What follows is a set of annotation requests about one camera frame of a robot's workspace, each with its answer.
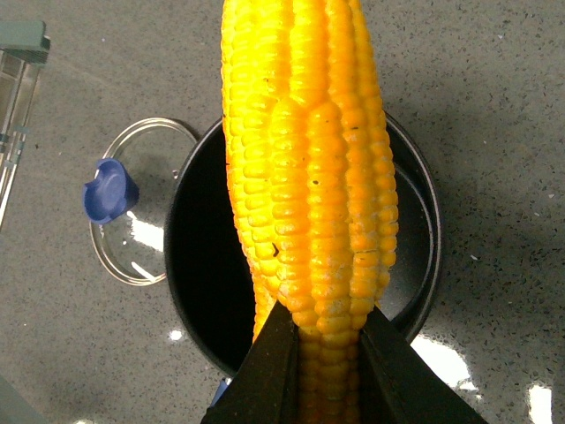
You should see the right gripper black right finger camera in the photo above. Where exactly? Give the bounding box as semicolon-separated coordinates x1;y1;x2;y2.
359;308;486;424

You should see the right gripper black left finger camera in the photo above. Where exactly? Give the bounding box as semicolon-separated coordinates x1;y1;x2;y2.
201;303;298;423

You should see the yellow corn cob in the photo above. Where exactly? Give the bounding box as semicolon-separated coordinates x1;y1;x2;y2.
221;1;398;423

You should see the glass lid with blue knob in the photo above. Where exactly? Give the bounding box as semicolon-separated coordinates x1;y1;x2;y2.
82;117;198;286

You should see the dark blue saucepan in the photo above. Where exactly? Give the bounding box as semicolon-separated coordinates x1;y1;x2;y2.
165;118;442;379

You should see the green metal dish rack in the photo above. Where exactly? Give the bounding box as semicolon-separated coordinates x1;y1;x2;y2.
1;20;51;216

